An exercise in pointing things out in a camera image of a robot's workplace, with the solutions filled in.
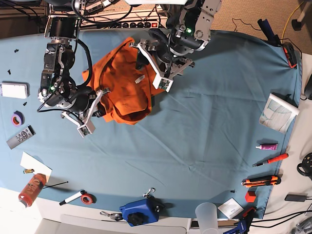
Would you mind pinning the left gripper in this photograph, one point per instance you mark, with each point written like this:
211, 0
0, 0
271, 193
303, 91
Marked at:
166, 66

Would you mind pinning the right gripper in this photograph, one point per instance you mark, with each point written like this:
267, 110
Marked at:
85, 105

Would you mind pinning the orange t-shirt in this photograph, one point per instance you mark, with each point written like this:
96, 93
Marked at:
130, 90

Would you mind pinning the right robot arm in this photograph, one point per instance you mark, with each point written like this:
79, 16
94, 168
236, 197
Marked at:
63, 26

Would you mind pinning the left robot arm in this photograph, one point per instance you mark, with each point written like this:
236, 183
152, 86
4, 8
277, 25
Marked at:
190, 31

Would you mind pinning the thin black stick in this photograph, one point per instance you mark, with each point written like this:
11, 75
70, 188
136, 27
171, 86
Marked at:
55, 185

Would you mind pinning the black white marker pen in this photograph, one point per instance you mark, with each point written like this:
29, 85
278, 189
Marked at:
72, 197

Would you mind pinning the purple tape roll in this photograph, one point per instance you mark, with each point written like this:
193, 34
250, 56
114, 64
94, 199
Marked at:
17, 119

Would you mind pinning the grey remote control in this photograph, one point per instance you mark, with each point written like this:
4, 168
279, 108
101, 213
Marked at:
20, 137

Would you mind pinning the red tape roll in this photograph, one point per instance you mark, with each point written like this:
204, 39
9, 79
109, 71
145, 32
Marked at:
87, 199

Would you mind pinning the white paper card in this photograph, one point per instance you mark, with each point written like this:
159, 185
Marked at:
29, 162

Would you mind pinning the silver carabiner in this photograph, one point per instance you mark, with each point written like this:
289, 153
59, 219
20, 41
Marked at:
149, 193

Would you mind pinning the white phone box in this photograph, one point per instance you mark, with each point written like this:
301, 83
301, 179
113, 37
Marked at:
14, 90

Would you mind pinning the small yellow battery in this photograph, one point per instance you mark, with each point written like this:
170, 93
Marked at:
27, 171

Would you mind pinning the red drink bottle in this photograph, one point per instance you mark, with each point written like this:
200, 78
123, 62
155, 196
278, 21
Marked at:
32, 189

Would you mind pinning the teal table cloth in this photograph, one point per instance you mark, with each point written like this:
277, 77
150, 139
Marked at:
196, 146

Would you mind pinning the silver key clip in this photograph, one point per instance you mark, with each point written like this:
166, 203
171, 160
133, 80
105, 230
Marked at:
113, 216

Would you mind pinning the blue plastic device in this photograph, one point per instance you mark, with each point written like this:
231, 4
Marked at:
141, 212

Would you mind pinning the clear plastic cup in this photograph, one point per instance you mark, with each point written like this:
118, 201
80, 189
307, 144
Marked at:
206, 214

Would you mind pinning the leaf pattern notebook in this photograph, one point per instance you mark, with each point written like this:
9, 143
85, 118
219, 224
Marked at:
278, 113

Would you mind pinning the red black table clamp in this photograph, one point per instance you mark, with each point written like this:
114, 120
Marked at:
290, 54

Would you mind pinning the purple glue tube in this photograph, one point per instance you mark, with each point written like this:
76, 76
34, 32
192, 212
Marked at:
267, 146

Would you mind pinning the white paper booklet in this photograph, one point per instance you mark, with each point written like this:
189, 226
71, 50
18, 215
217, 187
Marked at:
231, 208

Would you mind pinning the black computer mouse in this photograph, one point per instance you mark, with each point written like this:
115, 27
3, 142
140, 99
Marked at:
308, 89

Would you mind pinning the small red cube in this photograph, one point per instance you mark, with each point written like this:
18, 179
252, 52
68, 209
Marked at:
250, 196

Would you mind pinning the orange black utility knife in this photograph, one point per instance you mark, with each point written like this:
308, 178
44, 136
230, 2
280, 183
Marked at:
268, 180

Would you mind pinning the blue black clamp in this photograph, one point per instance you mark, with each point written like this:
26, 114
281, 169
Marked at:
244, 224

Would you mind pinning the black power brick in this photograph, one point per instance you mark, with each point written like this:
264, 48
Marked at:
295, 198

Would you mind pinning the blue black clamp handle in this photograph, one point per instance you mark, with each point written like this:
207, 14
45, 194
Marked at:
272, 38

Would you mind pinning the red handled screwdriver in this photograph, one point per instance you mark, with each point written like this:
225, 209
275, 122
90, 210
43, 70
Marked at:
272, 160

